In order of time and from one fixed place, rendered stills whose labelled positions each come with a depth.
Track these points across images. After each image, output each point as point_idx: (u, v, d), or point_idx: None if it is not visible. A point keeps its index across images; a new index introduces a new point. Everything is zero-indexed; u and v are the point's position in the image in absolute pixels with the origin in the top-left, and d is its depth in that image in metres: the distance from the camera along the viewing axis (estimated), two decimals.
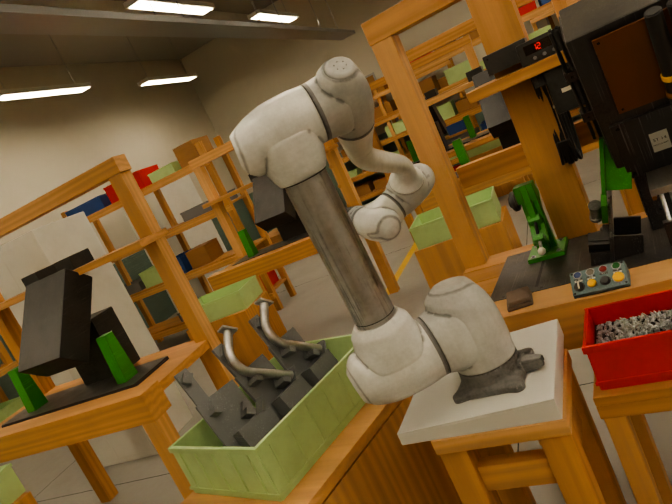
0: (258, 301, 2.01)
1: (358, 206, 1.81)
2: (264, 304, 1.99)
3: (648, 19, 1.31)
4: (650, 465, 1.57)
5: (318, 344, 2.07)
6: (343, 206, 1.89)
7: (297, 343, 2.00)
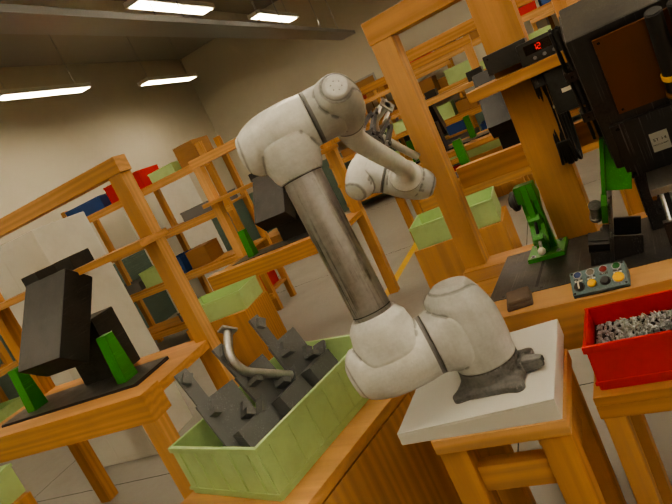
0: (384, 100, 2.10)
1: None
2: (382, 109, 2.10)
3: (648, 19, 1.31)
4: (650, 465, 1.57)
5: (417, 155, 2.24)
6: (367, 130, 2.00)
7: (393, 146, 2.23)
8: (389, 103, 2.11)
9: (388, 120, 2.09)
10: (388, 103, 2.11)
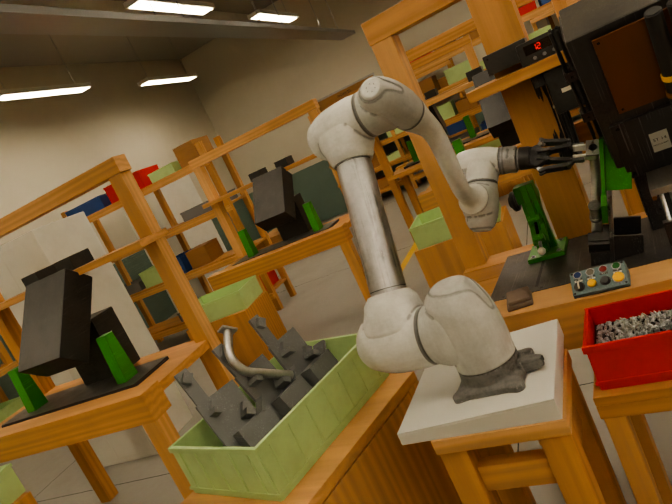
0: (596, 142, 1.79)
1: (509, 146, 1.92)
2: (588, 149, 1.81)
3: (648, 19, 1.31)
4: (650, 465, 1.57)
5: (593, 228, 1.81)
6: (538, 145, 1.88)
7: None
8: (597, 148, 1.78)
9: (576, 159, 1.81)
10: (597, 148, 1.78)
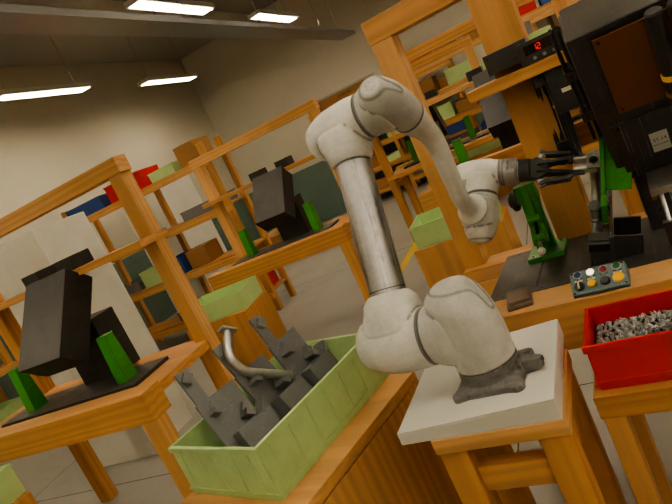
0: (596, 154, 1.78)
1: (509, 158, 1.91)
2: (589, 161, 1.80)
3: (648, 19, 1.31)
4: (650, 465, 1.57)
5: None
6: (539, 157, 1.87)
7: None
8: (597, 160, 1.77)
9: (576, 171, 1.80)
10: (598, 160, 1.77)
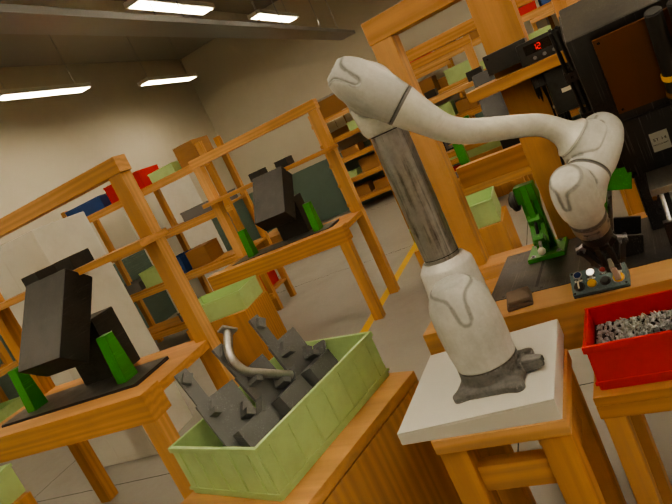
0: None
1: (608, 223, 1.38)
2: None
3: (648, 19, 1.31)
4: (650, 465, 1.57)
5: None
6: (615, 240, 1.44)
7: None
8: None
9: (606, 268, 1.54)
10: None
